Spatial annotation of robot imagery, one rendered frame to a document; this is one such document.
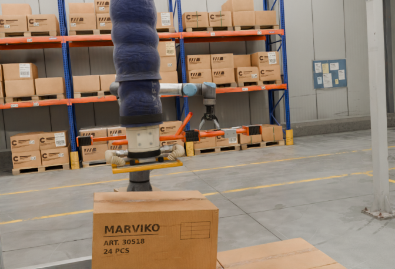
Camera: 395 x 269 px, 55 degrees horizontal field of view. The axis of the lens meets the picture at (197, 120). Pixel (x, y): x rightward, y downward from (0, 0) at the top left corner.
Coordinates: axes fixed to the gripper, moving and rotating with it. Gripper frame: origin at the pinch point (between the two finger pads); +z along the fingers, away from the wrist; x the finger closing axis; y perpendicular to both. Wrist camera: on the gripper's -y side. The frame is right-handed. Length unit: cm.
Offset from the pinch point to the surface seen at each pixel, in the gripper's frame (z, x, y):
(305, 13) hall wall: -250, 181, -916
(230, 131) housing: -10, 21, 83
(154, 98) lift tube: -28, -16, 102
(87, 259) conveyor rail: 68, -61, 85
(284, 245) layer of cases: 63, 54, 55
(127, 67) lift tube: -43, -28, 108
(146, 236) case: 36, -16, 118
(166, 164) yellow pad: 4, -9, 108
